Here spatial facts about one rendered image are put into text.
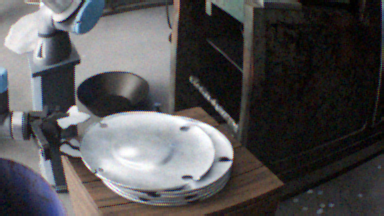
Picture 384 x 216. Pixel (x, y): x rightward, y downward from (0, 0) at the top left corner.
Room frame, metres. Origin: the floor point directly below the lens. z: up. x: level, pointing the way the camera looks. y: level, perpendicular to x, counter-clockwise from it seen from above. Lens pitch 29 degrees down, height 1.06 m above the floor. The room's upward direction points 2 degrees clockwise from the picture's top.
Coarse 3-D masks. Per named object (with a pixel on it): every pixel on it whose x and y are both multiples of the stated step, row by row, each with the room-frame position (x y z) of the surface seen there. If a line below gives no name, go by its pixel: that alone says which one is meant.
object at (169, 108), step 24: (192, 0) 1.76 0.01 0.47; (192, 24) 1.76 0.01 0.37; (216, 24) 1.81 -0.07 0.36; (192, 48) 1.77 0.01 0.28; (192, 72) 1.77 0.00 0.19; (216, 72) 1.81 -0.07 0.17; (240, 72) 1.85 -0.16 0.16; (192, 96) 1.77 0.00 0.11; (216, 96) 1.81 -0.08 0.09; (240, 96) 1.85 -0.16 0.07
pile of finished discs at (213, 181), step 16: (208, 128) 1.12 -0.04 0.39; (224, 144) 1.06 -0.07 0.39; (224, 160) 1.02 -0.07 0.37; (208, 176) 0.94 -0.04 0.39; (224, 176) 0.94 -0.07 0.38; (128, 192) 0.88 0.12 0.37; (144, 192) 0.88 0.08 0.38; (160, 192) 0.87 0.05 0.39; (176, 192) 0.87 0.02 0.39; (192, 192) 0.89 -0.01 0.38; (208, 192) 0.91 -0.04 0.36
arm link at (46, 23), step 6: (42, 6) 1.33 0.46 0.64; (42, 12) 1.32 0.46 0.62; (48, 12) 1.30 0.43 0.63; (42, 18) 1.32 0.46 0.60; (48, 18) 1.30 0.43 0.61; (42, 24) 1.32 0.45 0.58; (48, 24) 1.31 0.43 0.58; (42, 30) 1.32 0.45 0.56; (48, 30) 1.31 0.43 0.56; (54, 30) 1.32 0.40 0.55
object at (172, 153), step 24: (120, 120) 1.12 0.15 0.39; (144, 120) 1.12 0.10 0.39; (168, 120) 1.13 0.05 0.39; (96, 144) 1.01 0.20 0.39; (120, 144) 1.01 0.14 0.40; (144, 144) 1.02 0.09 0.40; (168, 144) 1.03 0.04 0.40; (192, 144) 1.04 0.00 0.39; (120, 168) 0.93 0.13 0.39; (144, 168) 0.94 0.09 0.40; (168, 168) 0.95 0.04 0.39; (192, 168) 0.95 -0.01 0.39
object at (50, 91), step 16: (32, 64) 1.31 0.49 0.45; (64, 64) 1.30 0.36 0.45; (32, 80) 1.32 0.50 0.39; (48, 80) 1.29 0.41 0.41; (64, 80) 1.31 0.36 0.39; (32, 96) 1.36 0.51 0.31; (48, 96) 1.29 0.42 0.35; (64, 96) 1.31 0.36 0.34; (48, 112) 1.28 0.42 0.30; (64, 112) 1.31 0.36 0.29; (48, 160) 1.28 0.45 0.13; (48, 176) 1.28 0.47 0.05; (64, 176) 1.30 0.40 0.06; (64, 192) 1.28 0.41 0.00
